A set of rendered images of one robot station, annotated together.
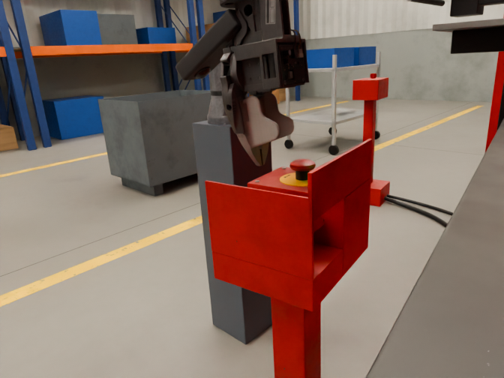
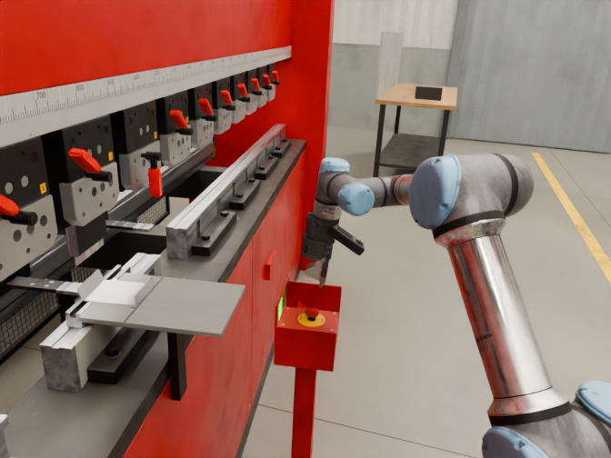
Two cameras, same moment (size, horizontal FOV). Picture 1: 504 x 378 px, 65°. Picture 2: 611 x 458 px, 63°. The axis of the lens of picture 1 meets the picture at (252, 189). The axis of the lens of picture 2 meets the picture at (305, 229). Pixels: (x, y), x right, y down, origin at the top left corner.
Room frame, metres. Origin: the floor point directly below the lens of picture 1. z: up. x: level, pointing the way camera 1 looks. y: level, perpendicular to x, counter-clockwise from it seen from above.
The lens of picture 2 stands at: (1.56, -0.67, 1.50)
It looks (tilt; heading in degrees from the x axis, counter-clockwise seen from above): 22 degrees down; 150
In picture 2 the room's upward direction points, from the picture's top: 3 degrees clockwise
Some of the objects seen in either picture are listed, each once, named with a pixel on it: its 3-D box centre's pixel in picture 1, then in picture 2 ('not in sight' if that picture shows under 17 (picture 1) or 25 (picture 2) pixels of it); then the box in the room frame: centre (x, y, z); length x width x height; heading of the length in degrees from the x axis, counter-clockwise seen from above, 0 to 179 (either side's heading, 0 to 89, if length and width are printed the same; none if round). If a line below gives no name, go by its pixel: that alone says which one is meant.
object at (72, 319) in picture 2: not in sight; (101, 293); (0.60, -0.59, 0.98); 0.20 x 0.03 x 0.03; 144
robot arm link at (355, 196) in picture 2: not in sight; (356, 194); (0.62, 0.00, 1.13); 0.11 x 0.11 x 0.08; 84
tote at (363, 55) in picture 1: (346, 56); not in sight; (4.52, -1.12, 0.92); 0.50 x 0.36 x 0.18; 45
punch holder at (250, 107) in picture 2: not in sight; (242, 90); (-0.33, 0.09, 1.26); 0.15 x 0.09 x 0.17; 144
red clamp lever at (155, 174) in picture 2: not in sight; (152, 174); (0.53, -0.46, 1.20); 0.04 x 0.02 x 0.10; 54
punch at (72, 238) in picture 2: not in sight; (87, 232); (0.62, -0.60, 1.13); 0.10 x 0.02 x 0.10; 144
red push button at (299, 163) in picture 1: (302, 172); (311, 315); (0.59, -0.08, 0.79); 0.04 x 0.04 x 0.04
